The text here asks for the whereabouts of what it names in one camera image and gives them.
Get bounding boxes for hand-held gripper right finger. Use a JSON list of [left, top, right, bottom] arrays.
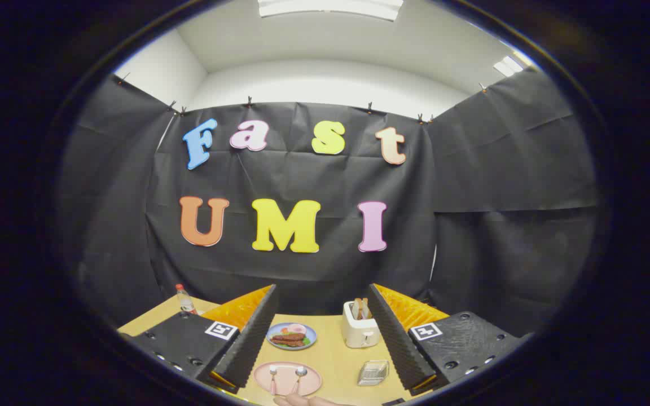
[[367, 283, 534, 396]]

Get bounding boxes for small ceiling light panel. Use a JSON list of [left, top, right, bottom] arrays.
[[493, 55, 524, 77]]

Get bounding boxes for pink plate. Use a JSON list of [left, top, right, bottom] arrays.
[[253, 361, 322, 397]]

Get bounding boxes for white toaster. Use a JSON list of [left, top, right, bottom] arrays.
[[342, 301, 382, 348]]

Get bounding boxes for metal wire basket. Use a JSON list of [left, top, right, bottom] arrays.
[[357, 360, 390, 386]]

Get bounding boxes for blue plate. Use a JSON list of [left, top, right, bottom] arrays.
[[266, 323, 318, 351]]

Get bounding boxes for large ceiling light panel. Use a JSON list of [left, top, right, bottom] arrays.
[[257, 0, 405, 22]]

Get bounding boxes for clear bottle with red cap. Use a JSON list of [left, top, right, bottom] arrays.
[[176, 284, 197, 315]]

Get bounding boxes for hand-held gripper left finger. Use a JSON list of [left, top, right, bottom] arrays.
[[131, 284, 279, 394]]

